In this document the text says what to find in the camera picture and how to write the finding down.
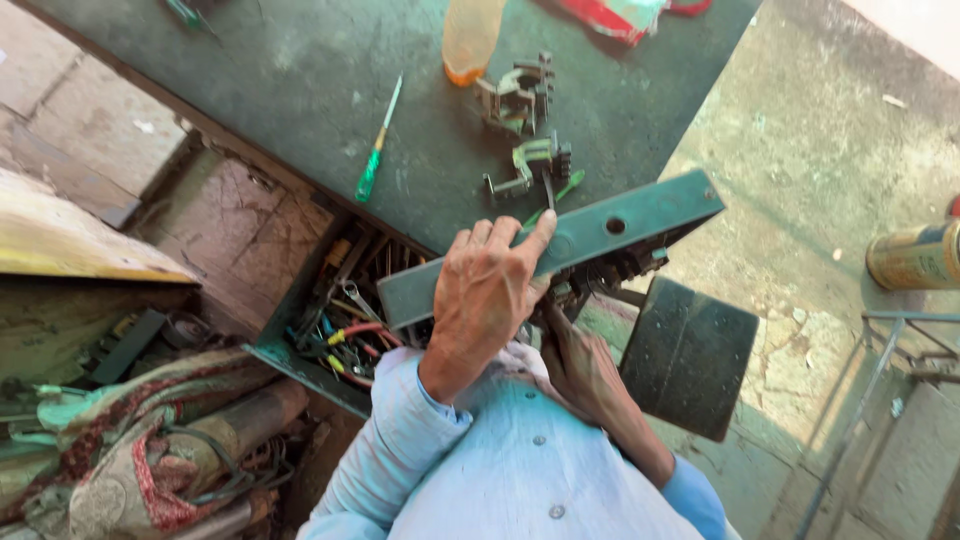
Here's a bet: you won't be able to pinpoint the person's right hand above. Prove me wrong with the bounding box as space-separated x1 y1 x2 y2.
539 300 640 430

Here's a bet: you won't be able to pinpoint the person's left hand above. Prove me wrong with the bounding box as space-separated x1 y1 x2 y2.
417 209 558 396

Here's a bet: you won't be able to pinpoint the green metal switch box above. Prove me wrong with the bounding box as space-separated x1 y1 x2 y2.
376 168 761 444

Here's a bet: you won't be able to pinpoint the small green tester screwdriver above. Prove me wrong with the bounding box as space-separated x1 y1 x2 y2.
522 169 587 229

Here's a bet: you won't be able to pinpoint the light blue shirt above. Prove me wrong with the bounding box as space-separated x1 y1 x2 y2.
297 341 745 540

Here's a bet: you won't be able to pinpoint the open drawer of tools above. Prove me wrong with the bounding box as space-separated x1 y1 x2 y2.
243 216 438 419

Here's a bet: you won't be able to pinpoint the orange plastic bottle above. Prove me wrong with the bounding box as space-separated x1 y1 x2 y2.
441 0 509 88

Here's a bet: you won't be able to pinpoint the red and white packet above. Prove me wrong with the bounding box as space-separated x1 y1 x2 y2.
556 0 670 48

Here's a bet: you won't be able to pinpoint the brown cylinder pipe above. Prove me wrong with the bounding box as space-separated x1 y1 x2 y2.
180 377 310 468

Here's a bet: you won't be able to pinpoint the yellow metal can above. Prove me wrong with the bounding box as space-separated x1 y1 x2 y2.
865 217 960 293

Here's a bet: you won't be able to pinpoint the heap of dark scrap parts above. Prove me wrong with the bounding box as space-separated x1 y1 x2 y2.
0 303 226 406

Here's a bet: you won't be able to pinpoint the patterned red and beige cloth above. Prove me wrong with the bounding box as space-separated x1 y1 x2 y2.
0 348 303 540

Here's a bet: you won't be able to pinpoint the yellow wooden board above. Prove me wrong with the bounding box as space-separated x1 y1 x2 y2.
0 168 201 287

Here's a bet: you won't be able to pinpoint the green tool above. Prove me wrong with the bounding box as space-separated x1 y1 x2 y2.
163 0 220 40

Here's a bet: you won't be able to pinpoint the green-handled screwdriver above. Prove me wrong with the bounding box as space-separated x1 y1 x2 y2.
354 72 405 204

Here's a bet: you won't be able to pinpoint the grey metal frame stand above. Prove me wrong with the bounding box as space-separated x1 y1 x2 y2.
793 310 960 540

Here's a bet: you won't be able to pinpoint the black cables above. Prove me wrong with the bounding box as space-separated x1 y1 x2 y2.
161 424 297 507

